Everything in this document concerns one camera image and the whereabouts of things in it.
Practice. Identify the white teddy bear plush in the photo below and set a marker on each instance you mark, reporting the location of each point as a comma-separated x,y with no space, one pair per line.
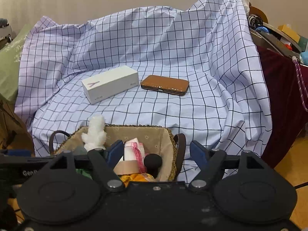
96,134

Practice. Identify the green plush toy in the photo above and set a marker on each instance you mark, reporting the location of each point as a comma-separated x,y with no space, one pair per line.
83,173

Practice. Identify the brown paper bag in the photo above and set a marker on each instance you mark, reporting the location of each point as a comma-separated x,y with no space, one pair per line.
12,125

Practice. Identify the white cardboard box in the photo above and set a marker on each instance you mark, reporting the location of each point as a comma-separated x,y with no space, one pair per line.
108,84

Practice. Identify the grey cardboard box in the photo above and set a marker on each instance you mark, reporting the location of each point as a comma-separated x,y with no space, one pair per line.
4,30

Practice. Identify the beige tape roll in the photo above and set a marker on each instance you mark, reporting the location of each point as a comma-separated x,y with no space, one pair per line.
126,167

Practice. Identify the pink-edged white towel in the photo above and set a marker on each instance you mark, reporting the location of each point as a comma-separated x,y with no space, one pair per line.
131,149

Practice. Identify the checkered white bed sheet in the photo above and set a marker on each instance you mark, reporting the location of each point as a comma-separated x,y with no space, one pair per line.
168,41

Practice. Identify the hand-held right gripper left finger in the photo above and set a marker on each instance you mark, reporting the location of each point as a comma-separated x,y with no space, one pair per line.
116,152

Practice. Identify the black round sponge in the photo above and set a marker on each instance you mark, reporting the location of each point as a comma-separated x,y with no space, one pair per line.
152,161

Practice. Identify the yellow embroidered pouch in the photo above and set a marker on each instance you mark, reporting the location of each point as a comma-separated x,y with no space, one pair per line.
134,177

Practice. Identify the woven basket with fabric liner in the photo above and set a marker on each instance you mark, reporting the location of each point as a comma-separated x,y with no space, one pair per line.
154,134

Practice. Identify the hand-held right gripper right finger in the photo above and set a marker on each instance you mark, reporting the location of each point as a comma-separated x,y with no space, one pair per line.
199,154

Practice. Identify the wooden rack with clutter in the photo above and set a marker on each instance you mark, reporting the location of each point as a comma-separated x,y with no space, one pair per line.
276,33

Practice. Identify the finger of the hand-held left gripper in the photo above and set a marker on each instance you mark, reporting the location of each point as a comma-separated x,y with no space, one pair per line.
19,153

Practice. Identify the brown leather case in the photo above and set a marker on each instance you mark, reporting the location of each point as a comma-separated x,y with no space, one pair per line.
163,84

